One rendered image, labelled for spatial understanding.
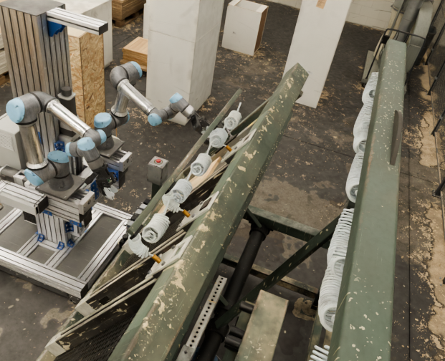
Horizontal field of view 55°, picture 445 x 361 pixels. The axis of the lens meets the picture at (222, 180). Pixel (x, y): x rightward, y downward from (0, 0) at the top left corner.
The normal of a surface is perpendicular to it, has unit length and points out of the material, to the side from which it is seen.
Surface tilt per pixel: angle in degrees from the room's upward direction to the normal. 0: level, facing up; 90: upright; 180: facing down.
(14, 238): 0
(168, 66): 90
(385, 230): 0
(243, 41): 90
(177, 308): 32
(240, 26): 90
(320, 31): 90
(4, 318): 0
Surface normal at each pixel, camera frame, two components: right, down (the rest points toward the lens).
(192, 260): 0.62, -0.47
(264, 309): 0.15, -0.76
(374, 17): -0.33, 0.57
